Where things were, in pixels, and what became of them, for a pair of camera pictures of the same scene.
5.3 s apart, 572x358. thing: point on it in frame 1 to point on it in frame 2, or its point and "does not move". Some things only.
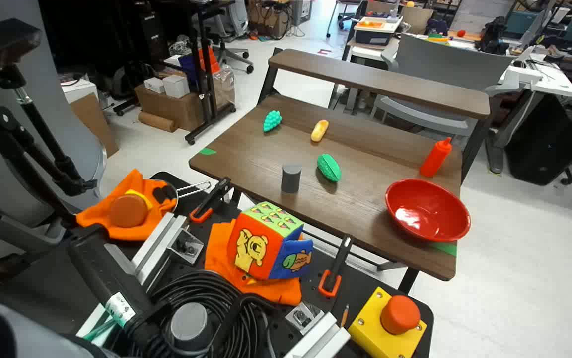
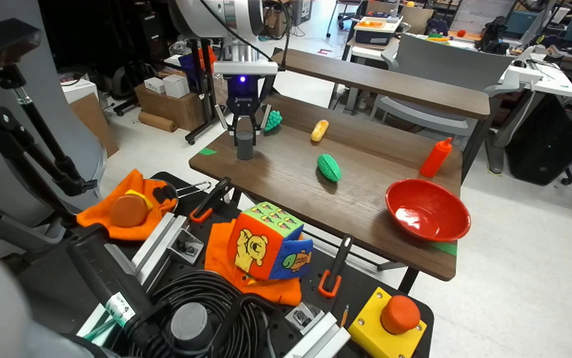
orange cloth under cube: x=218 y=254 does not move
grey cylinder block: x=290 y=179 to x=244 y=143
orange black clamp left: x=209 y=201 does not move
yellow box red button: x=387 y=324 does not move
